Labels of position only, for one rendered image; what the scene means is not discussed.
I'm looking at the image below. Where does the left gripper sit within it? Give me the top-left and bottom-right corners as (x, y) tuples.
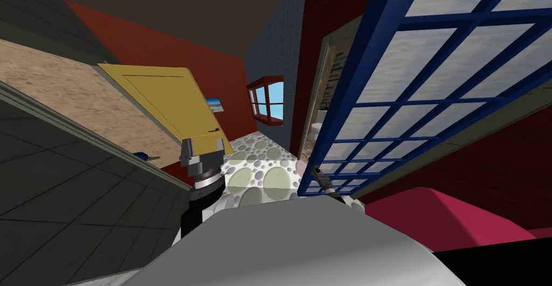
(180, 137), (225, 179)

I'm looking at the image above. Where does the yellow door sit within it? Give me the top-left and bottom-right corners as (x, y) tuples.
(98, 63), (236, 158)

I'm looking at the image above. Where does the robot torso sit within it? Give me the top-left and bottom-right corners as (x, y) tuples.
(64, 194), (467, 286)

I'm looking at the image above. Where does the red-framed window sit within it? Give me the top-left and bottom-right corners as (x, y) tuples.
(246, 75), (285, 127)

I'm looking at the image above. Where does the crimson sofa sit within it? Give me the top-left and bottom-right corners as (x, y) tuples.
(364, 186), (552, 253)

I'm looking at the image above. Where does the blue glass-paned door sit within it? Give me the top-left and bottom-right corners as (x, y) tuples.
(296, 0), (552, 197)

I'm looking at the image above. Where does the small wall picture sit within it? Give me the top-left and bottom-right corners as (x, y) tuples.
(205, 97), (225, 114)

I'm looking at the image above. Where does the blue door handle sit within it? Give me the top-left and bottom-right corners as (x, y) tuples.
(132, 151), (161, 163)

